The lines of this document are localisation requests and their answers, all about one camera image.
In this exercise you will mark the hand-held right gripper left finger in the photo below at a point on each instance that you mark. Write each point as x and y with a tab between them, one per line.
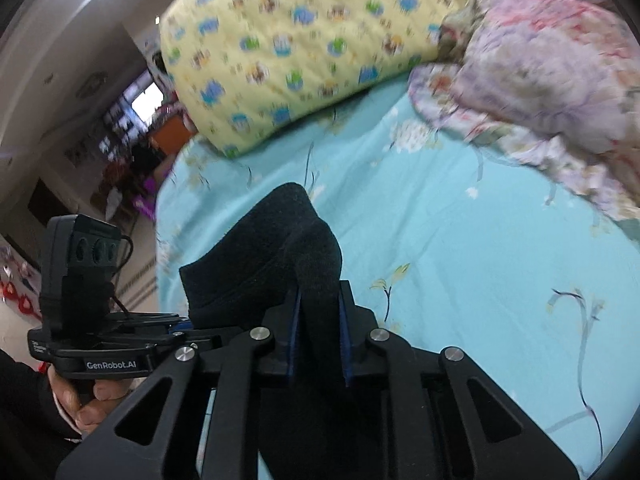
295	347

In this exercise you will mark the black pants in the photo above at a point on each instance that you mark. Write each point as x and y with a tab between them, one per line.
300	250

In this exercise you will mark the bright window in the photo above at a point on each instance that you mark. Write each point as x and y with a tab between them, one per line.
147	101

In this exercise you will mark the pink floral ruffled pillow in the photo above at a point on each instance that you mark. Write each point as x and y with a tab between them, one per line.
540	70

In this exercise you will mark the person's left hand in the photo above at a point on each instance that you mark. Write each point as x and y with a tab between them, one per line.
85	412

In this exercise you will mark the purple object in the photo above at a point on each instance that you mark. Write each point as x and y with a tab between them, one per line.
144	206

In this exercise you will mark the person's left forearm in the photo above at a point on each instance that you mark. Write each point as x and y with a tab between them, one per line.
25	400

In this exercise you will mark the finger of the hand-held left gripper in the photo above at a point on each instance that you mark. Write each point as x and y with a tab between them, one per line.
150	321
210	336

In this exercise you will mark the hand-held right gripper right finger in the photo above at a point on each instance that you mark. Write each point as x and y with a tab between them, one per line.
345	347

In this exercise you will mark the yellow patterned pillow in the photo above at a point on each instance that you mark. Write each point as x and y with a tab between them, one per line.
300	35

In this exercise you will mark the orange cabinet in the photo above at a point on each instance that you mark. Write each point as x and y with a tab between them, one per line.
170	132

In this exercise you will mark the red floor items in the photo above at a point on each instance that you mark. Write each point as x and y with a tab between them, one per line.
17	300

